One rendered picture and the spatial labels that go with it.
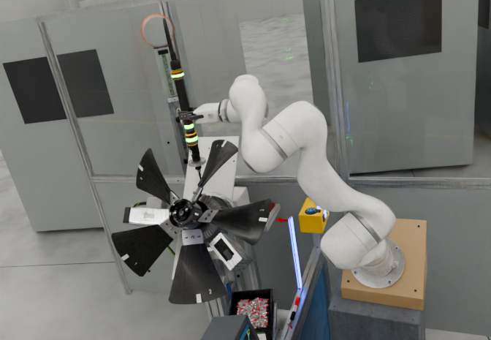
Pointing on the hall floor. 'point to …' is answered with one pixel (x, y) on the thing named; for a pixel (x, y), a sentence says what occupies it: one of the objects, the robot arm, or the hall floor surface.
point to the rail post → (326, 288)
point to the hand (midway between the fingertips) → (186, 113)
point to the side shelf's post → (253, 267)
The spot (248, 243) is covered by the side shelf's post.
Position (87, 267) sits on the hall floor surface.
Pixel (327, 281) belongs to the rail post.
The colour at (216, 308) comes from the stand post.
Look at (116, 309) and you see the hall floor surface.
